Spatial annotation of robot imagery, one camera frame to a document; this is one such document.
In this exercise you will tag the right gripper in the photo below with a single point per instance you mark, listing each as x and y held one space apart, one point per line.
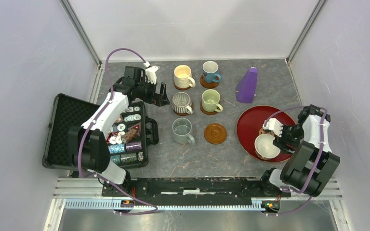
281 141

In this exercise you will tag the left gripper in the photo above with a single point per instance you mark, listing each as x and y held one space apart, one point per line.
160 99

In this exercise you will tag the brown wooden coaster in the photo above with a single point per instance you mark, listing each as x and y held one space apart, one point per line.
207 85
181 88
206 112
215 133
184 114

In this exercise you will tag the grey ribbed mug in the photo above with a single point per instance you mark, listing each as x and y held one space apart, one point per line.
181 102

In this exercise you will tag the cream ribbed mug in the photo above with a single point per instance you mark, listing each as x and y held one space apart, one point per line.
183 77

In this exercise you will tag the plain grey mug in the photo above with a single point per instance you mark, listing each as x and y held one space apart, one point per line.
182 129

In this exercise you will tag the pale green cup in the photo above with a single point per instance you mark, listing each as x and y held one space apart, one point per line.
211 101

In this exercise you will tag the blue white cup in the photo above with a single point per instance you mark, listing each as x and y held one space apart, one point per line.
210 72

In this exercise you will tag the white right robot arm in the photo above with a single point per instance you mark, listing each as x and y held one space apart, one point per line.
312 162

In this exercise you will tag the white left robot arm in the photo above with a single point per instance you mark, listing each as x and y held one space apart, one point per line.
105 124

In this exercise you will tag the all in triangle card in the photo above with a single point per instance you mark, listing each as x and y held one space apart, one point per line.
136 128

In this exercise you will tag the red round tray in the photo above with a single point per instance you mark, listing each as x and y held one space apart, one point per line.
249 124

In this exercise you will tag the brown poker chip stack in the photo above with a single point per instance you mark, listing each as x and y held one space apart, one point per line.
128 136

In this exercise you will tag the black poker chip case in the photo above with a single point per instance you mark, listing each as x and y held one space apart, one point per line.
125 144

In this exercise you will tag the purple plastic object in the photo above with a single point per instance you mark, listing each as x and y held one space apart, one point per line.
246 87

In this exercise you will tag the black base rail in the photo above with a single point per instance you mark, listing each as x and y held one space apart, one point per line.
202 191

